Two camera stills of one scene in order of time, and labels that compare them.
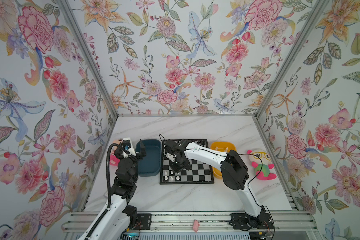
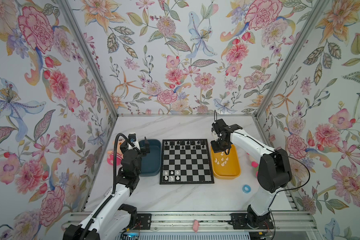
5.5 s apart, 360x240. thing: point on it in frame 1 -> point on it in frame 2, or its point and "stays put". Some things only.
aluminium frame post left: (91, 56) stays put
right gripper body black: (176, 166) -> (217, 146)
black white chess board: (198, 173) stays put
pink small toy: (195, 225) stays put
